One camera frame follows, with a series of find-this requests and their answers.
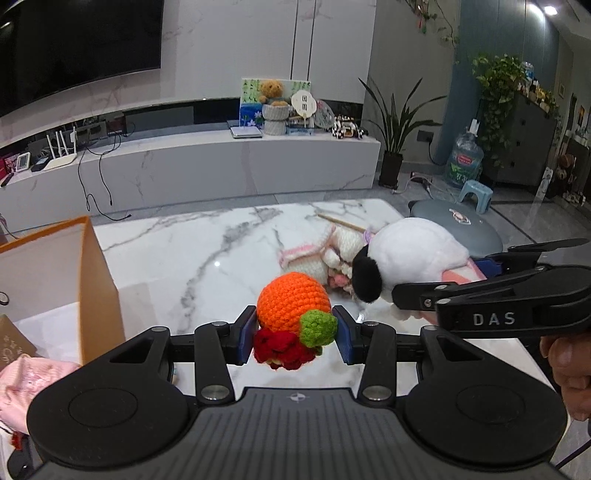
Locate small blue plastic stool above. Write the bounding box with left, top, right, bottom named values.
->
left=458, top=180, right=494, bottom=215

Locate orange crochet fruit charm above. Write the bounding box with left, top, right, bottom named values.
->
left=253, top=272, right=338, bottom=371

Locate panda plush pink striped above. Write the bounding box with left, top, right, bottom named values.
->
left=352, top=217, right=485, bottom=303

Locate grey round stool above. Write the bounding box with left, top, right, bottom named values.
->
left=409, top=199, right=504, bottom=259

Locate pink mini backpack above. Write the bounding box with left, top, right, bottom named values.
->
left=0, top=354, right=79, bottom=434

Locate potted green plant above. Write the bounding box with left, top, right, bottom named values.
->
left=360, top=76, right=446, bottom=190

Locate water jug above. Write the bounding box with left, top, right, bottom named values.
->
left=444, top=118, right=484, bottom=188

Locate white marble tv cabinet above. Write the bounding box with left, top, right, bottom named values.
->
left=1, top=131, right=380, bottom=233

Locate green landscape painting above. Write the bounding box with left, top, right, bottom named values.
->
left=238, top=78, right=311, bottom=130

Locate climbing ivy plant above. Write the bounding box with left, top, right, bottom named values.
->
left=432, top=1, right=559, bottom=166

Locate wooden stick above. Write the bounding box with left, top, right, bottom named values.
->
left=316, top=213, right=368, bottom=233

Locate crochet bunny doll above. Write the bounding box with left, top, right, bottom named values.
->
left=280, top=224, right=367, bottom=295

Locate round paper fan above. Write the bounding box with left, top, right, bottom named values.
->
left=291, top=89, right=318, bottom=124

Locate large orange storage box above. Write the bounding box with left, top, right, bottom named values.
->
left=1, top=217, right=125, bottom=367

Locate black television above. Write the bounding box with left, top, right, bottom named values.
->
left=1, top=0, right=164, bottom=115

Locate white wifi router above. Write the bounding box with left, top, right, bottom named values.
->
left=45, top=127, right=78, bottom=170

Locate teddy bear in pot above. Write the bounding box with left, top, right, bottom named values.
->
left=259, top=79, right=290, bottom=136

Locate person right hand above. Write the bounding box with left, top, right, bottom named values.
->
left=540, top=333, right=591, bottom=421

